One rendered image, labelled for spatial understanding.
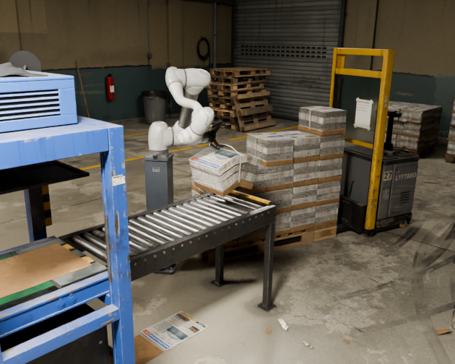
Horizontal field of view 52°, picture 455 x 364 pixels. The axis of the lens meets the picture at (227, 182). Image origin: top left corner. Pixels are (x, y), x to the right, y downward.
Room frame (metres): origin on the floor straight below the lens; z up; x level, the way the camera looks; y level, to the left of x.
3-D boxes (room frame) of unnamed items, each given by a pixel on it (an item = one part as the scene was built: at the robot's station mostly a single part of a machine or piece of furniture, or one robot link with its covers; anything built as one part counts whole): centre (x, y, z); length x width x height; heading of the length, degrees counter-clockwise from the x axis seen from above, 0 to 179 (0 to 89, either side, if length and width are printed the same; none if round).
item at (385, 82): (4.40, -1.45, 0.97); 0.09 x 0.09 x 1.75; 28
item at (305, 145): (4.35, -0.64, 0.95); 0.38 x 0.29 x 0.23; 29
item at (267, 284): (3.06, -0.31, 0.34); 0.06 x 0.06 x 0.68; 46
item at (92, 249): (2.34, 0.72, 0.77); 0.47 x 0.05 x 0.05; 46
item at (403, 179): (4.87, -1.62, 0.40); 0.69 x 0.55 x 0.80; 28
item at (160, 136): (3.68, 0.55, 1.17); 0.18 x 0.16 x 0.22; 111
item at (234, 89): (10.94, -0.21, 0.65); 1.33 x 0.94 x 1.30; 140
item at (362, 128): (4.70, -1.31, 1.27); 0.57 x 0.01 x 0.65; 28
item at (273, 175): (4.14, -0.27, 0.42); 1.17 x 0.39 x 0.83; 118
